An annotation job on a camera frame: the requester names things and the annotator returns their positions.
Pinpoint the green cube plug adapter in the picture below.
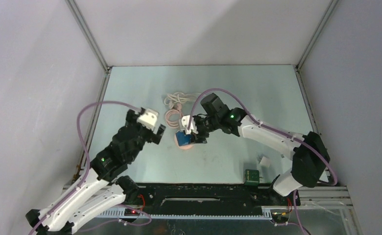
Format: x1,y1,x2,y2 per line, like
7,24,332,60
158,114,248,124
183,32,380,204
243,169,262,186

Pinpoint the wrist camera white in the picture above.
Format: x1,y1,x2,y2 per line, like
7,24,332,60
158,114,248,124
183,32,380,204
179,115,198,135
137,108,159,131

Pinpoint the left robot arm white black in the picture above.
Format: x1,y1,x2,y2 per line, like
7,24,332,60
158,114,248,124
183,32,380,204
25,108,165,235

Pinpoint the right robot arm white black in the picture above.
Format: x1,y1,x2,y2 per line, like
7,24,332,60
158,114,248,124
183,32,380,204
179,93,330,205

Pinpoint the grey slotted cable duct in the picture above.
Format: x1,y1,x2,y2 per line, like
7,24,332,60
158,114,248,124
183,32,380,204
68,207,289,221

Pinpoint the pink coiled cord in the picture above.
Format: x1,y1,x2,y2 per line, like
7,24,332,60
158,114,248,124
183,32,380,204
165,103,186,129

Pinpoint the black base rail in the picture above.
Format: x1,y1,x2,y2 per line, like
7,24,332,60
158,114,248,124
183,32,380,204
123,183,301,216

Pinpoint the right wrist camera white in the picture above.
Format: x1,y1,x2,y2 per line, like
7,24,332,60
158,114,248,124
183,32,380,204
179,115,198,135

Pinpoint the pink round power socket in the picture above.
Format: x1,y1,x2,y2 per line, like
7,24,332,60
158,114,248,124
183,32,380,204
174,136,193,150

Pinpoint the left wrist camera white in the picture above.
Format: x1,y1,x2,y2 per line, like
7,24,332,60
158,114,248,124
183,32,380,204
137,108,159,131

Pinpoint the small white plug adapter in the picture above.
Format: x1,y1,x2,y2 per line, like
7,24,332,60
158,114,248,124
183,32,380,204
258,156,271,168

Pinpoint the white coiled power cord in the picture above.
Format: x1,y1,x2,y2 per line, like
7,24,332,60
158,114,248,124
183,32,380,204
164,92,201,106

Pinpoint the blue cube plug adapter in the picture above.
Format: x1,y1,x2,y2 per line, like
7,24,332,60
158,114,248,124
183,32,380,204
175,131,192,147

